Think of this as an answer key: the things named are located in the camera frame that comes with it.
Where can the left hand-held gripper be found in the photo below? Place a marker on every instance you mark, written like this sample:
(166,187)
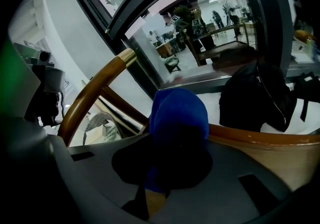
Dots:
(50,78)

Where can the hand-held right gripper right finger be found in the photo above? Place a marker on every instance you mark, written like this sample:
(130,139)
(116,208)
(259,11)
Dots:
(225,193)

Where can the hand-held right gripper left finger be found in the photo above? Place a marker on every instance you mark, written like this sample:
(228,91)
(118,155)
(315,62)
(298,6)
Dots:
(95,168)

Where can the blue cloth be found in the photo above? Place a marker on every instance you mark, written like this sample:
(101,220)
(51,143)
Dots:
(180,113)

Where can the green knitted blanket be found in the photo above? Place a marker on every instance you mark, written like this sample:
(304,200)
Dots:
(111,132)

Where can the black backpack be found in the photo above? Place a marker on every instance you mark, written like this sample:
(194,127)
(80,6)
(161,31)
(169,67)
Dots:
(250,98)

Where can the black window frame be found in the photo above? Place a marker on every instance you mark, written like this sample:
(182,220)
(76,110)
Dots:
(130,13)

